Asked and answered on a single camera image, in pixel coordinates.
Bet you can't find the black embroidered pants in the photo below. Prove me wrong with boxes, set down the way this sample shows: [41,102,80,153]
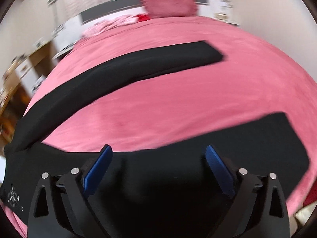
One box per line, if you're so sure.
[0,40,311,238]

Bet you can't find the pink velvet bed cover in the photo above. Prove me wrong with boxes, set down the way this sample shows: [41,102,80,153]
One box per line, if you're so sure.
[0,15,317,238]

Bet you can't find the wooden desk with shelves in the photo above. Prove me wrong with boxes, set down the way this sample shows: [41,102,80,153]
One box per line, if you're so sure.
[1,41,56,147]

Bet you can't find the white drawer cabinet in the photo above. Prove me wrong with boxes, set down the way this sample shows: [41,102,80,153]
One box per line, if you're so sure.
[14,59,46,97]

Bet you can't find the white left nightstand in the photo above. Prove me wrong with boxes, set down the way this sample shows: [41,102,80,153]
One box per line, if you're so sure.
[52,14,82,61]

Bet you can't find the white nightstand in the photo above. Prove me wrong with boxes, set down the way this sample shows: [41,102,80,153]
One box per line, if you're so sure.
[52,14,82,61]
[208,0,240,26]

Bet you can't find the pink floral crumpled garment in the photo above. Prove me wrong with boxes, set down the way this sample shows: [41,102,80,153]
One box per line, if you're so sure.
[82,15,138,38]

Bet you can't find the white right nightstand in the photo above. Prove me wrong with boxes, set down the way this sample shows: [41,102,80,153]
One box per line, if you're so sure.
[208,0,240,26]

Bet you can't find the red garment on bed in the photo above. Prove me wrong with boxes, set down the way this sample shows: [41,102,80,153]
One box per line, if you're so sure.
[135,14,151,22]

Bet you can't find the grey white headboard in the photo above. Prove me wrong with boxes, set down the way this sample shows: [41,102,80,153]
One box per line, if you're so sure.
[79,0,208,24]

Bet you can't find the dark pink ruffled pillow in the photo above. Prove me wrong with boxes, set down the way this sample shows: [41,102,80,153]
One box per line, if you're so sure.
[140,0,198,18]

